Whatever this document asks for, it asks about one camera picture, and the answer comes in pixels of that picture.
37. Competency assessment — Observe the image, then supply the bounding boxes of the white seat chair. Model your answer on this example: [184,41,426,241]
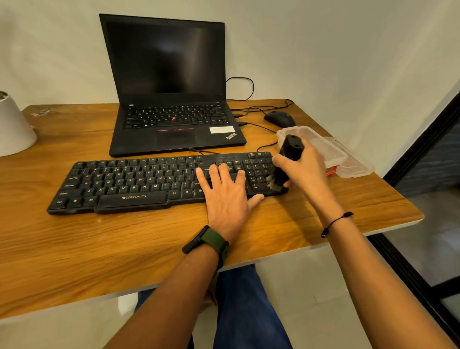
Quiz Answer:
[117,293,139,317]

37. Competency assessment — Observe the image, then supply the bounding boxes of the green strap smartwatch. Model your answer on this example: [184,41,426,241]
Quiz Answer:
[182,225,230,271]

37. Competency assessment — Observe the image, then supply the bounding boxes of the black looped laptop cable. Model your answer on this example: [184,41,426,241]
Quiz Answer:
[225,76,255,102]

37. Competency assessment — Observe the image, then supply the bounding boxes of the black keyboard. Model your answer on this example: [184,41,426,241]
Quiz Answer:
[46,151,290,216]

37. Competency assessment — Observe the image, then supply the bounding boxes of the person's right forearm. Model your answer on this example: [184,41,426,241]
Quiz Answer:
[325,212,457,349]

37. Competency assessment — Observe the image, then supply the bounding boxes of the person's bare foot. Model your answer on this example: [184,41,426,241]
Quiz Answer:
[201,277,218,310]

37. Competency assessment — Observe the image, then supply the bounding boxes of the black cleaning brush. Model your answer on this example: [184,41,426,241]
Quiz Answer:
[266,134,305,192]

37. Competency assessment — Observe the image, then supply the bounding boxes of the person's left forearm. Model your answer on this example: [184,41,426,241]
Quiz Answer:
[104,244,220,349]

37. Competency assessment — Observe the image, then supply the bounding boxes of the black door frame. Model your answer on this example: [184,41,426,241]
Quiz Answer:
[367,93,460,342]

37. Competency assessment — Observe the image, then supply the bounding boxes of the black mouse cable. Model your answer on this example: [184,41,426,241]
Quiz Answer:
[230,99,295,116]

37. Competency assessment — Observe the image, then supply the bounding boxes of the black laptop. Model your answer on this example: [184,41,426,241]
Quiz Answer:
[99,13,248,158]

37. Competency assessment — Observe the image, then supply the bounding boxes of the person's left hand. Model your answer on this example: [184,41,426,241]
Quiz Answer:
[195,163,265,246]

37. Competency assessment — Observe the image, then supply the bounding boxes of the clear plastic box lid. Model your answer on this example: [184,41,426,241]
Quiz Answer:
[325,136,376,179]

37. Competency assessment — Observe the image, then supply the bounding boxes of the clear plastic box red latches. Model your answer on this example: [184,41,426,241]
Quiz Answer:
[276,126,348,176]

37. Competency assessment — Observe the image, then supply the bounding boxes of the black computer mouse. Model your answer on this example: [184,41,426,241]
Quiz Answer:
[264,110,297,129]

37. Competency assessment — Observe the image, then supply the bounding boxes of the black cord bracelet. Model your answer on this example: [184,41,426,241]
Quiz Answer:
[321,211,354,239]

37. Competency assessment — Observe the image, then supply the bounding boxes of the person's right hand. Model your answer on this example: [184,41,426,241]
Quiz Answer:
[272,138,344,225]

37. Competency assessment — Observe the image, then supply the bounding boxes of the white plant pot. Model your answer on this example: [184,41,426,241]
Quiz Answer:
[0,90,38,158]

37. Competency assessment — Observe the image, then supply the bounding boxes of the person's blue jeans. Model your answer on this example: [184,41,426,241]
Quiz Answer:
[133,265,294,349]

